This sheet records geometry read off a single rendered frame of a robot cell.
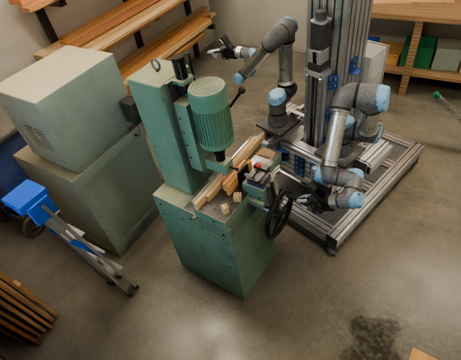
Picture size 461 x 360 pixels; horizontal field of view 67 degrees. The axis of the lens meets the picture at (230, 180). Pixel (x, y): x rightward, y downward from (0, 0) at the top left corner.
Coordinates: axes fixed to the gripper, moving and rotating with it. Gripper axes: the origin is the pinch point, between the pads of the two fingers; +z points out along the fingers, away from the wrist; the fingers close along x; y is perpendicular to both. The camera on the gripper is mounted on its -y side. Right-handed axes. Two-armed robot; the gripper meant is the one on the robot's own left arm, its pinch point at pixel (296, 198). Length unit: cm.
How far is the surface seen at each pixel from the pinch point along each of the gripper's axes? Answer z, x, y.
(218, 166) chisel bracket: 25.7, -11.5, -34.6
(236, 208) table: 19.5, -21.1, -13.7
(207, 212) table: 29.7, -30.9, -20.0
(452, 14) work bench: -15, 267, 18
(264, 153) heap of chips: 26.0, 20.8, -18.8
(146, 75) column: 29, -12, -92
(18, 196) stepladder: 79, -82, -80
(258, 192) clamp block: 12.3, -9.3, -13.6
